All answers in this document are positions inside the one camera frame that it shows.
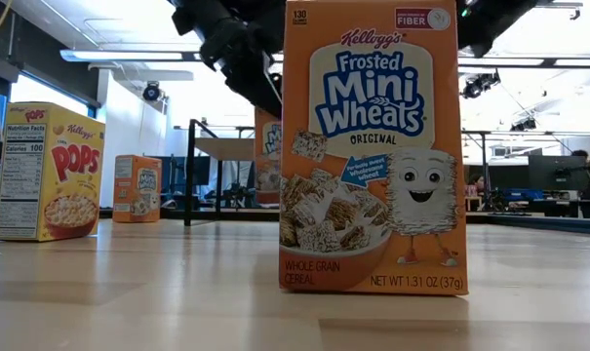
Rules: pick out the wooden shelf black metal frame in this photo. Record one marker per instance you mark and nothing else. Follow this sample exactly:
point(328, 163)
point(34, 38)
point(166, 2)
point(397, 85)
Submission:
point(236, 148)

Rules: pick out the yellow Corn Pops cereal box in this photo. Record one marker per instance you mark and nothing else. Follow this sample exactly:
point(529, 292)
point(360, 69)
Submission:
point(70, 166)

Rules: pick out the small wooden stool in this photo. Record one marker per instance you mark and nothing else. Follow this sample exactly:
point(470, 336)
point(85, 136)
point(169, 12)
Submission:
point(473, 202)

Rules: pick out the black ceiling dome camera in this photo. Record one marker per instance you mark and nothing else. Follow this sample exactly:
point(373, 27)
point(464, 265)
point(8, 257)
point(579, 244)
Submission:
point(151, 91)

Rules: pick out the small black ceiling spotlight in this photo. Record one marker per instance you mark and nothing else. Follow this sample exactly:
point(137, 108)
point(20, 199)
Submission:
point(523, 124)

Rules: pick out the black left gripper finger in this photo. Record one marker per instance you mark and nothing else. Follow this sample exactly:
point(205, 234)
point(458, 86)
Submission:
point(274, 107)

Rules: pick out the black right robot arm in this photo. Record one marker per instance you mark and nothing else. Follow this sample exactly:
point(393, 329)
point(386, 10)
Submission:
point(499, 19)

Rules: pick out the black computer monitor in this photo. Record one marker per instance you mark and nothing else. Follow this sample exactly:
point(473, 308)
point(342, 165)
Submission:
point(175, 173)
point(506, 178)
point(558, 173)

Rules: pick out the orange Frosted Mini Wheats box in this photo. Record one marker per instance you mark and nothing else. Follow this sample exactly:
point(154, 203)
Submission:
point(136, 192)
point(372, 205)
point(267, 170)

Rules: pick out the black ceiling spotlight cluster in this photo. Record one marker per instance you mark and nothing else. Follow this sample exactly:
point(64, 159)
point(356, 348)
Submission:
point(477, 87)

